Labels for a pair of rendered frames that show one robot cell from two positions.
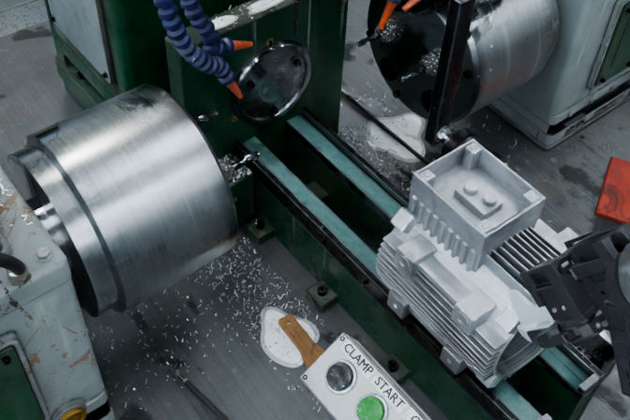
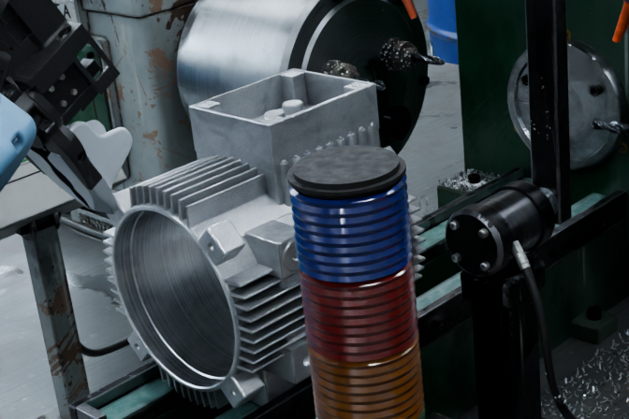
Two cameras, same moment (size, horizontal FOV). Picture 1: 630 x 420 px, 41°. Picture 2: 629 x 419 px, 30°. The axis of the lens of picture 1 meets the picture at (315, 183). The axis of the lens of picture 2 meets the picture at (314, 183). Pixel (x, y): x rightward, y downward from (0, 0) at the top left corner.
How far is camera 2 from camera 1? 1.37 m
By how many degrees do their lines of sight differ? 73
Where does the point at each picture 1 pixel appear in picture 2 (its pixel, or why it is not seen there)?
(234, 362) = not seen: hidden behind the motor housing
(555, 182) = not seen: outside the picture
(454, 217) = (233, 104)
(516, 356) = (191, 371)
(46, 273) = not seen: outside the picture
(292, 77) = (592, 113)
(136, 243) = (205, 46)
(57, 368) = (135, 126)
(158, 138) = not seen: outside the picture
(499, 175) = (329, 122)
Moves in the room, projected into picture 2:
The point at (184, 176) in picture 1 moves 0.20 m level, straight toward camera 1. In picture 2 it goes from (268, 17) to (87, 48)
